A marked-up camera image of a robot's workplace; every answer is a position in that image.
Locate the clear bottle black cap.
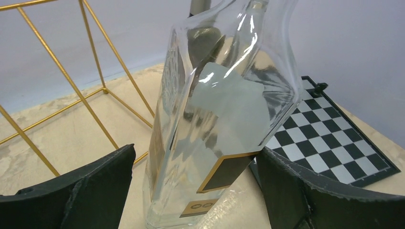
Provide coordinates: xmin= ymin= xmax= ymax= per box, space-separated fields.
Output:
xmin=143 ymin=0 xmax=303 ymax=229

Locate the black white chessboard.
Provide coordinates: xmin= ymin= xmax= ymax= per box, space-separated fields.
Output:
xmin=266 ymin=76 xmax=400 ymax=187

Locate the dark green wine bottle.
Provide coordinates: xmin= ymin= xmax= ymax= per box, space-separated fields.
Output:
xmin=187 ymin=0 xmax=221 ymax=68

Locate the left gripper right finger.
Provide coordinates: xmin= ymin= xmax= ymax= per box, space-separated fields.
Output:
xmin=256 ymin=148 xmax=405 ymax=229

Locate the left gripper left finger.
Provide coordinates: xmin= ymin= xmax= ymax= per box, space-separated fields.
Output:
xmin=0 ymin=144 xmax=136 ymax=229

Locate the gold wire wine rack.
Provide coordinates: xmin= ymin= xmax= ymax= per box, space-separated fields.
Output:
xmin=0 ymin=0 xmax=155 ymax=176

